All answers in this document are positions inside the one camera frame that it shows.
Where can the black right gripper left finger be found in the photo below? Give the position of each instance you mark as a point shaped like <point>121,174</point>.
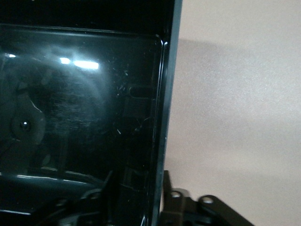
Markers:
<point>94,200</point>

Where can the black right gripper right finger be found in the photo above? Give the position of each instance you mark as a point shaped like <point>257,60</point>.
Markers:
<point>176,207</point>

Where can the black plastic box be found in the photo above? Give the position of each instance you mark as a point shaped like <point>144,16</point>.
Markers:
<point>94,106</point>

